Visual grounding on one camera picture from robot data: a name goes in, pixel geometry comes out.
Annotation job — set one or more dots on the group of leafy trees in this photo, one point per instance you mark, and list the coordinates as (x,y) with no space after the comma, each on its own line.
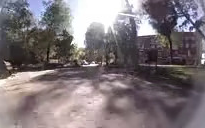
(53,36)

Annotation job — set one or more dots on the white car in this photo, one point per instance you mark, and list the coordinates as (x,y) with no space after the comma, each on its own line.
(93,62)
(85,62)

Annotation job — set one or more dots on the pale dirt path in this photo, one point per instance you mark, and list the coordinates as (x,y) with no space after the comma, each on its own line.
(83,96)

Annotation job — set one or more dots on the brown brick building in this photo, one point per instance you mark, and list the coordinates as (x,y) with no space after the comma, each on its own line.
(186,46)

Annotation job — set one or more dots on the group of tall dark trees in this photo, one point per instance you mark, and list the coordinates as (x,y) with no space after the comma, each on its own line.
(123,43)

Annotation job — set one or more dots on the tree with dark crown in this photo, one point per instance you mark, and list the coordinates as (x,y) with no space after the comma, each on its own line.
(168,20)

